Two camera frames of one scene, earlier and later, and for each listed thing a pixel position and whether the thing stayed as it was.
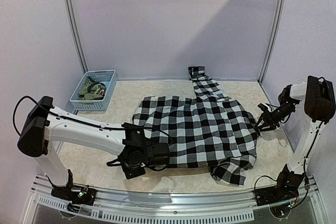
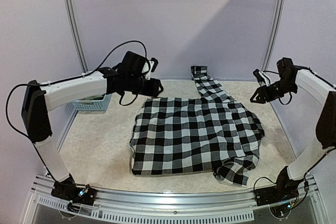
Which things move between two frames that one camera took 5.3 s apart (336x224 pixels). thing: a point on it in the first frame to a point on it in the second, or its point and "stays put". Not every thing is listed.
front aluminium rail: (235, 205) stays put
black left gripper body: (129, 170) to (150, 91)
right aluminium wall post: (276, 25) stays put
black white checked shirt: (211, 130) stays put
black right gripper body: (268, 117) to (266, 93)
